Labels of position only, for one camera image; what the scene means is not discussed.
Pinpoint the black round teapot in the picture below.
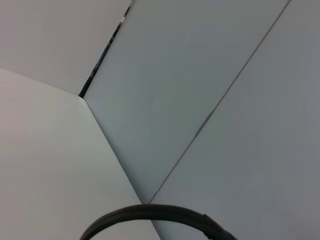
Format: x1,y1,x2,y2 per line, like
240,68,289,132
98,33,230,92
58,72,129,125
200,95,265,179
79,203,242,240

